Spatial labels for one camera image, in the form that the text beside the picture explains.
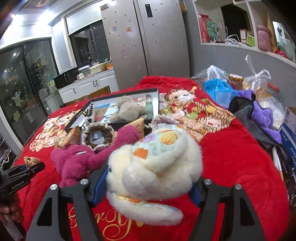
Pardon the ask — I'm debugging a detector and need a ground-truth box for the grey plush toy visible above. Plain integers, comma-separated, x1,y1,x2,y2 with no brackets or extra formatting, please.
109,96,148,123

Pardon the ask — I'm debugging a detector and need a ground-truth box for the grey cloth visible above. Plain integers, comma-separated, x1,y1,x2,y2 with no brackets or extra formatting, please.
228,95,281,149

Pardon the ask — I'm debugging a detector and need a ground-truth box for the red box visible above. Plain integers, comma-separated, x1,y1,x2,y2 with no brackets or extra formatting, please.
198,14,210,43

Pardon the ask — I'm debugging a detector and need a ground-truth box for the black shallow box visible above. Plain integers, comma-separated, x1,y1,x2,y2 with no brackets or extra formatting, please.
64,88,160,133

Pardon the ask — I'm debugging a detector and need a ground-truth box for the white and blue box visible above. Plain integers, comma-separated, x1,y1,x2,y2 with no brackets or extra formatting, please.
279,107,296,167

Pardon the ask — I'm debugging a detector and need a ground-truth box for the silver refrigerator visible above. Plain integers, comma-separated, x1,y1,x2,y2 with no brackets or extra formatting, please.
100,0,191,92

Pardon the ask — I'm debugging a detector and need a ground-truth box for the black microwave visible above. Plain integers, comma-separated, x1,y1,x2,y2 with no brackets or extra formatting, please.
54,67,80,90

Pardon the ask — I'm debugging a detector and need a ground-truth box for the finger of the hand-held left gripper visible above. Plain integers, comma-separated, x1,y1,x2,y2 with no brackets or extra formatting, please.
5,161,45,180

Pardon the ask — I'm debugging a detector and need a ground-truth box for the brown paper wrapper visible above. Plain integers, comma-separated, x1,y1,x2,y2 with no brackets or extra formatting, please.
23,156,41,168

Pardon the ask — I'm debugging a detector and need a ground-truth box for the white pen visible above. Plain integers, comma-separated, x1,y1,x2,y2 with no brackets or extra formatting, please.
272,146,286,182

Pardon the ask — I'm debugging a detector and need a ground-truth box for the pink container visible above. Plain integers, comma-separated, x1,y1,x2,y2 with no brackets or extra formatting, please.
257,24,273,52

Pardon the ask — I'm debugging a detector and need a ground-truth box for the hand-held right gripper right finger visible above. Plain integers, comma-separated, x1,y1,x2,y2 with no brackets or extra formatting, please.
188,177,266,241

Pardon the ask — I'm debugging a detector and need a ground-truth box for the orange brown box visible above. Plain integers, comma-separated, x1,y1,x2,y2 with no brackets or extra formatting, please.
126,118,145,137

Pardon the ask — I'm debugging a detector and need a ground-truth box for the glass sliding door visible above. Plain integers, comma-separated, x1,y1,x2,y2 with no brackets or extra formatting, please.
0,38,61,145

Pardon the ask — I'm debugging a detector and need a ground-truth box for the white wall shelf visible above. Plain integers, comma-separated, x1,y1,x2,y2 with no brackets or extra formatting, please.
193,0,296,63

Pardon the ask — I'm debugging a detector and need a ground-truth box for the person's left hand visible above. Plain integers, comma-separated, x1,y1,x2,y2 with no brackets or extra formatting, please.
0,202,15,224

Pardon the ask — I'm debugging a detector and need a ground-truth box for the dark kitchen window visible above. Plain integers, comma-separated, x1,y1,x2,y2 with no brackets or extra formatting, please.
68,20,111,69

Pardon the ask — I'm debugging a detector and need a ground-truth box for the glass pitcher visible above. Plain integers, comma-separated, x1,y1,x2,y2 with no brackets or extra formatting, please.
216,22,229,42

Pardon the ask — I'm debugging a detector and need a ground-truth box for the green printed packet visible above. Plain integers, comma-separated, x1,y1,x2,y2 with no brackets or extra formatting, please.
144,95,160,118

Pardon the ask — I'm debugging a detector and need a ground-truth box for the small green white box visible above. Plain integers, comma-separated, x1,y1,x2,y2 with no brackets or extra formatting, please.
246,32,257,47

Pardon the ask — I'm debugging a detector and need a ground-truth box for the white kitchen cabinet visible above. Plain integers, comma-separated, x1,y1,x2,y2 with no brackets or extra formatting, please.
57,70,119,103

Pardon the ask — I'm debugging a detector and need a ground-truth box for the wooden chair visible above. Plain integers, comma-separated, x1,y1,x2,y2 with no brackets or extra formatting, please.
60,85,111,107

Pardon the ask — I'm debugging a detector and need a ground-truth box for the red printed blanket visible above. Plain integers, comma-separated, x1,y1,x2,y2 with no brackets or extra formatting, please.
14,75,289,241

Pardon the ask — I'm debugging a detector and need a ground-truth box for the purple cloth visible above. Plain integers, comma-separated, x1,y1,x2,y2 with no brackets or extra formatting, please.
238,89,282,144

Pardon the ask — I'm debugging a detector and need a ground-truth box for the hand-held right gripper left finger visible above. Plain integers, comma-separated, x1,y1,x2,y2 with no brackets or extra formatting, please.
25,162,110,241

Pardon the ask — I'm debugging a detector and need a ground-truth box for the woven straw basket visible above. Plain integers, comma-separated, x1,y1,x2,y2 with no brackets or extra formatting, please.
81,122,116,150

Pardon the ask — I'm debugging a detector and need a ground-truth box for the pink plush bear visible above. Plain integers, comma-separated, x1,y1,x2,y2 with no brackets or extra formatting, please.
50,126,141,187

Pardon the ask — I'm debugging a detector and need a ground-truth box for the jar with red lid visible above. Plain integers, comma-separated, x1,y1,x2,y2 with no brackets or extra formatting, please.
266,82,281,95

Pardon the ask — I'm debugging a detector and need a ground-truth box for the jar with patterned lid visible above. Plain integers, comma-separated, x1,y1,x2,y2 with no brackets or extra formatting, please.
228,74,243,90

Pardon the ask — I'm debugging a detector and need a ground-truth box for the white plush rabbit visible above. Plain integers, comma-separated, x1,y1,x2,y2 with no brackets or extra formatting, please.
105,124,204,226

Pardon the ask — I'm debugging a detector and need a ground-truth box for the cream pot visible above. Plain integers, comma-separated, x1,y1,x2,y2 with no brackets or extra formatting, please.
90,63,107,75

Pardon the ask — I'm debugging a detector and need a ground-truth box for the blue plastic bag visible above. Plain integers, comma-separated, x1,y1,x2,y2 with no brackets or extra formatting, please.
203,78,238,108

